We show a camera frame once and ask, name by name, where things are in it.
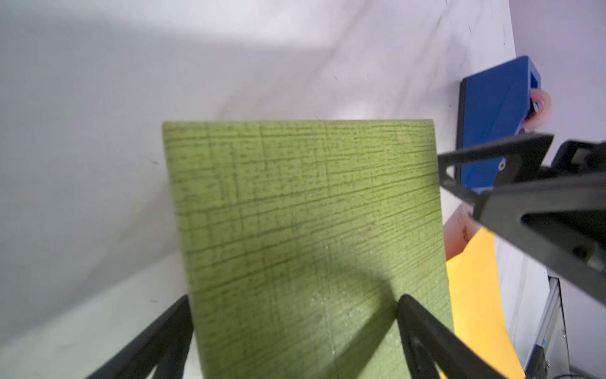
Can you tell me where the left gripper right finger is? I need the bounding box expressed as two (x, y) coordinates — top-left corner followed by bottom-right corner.
(397, 295), (503, 378)

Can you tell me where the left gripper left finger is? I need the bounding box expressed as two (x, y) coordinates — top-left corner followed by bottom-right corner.
(89, 295), (193, 378)

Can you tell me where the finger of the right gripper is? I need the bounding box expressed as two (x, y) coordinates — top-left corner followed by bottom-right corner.
(437, 133), (555, 205)
(473, 173), (605, 303)

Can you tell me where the yellow orange wrapping paper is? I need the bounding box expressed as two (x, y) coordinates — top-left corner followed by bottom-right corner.
(447, 229), (526, 378)

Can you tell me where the green gift box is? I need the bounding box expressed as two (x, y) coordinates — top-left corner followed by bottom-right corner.
(162, 120), (453, 378)

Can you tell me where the blue tape dispenser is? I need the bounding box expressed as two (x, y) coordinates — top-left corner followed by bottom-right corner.
(454, 55), (553, 193)

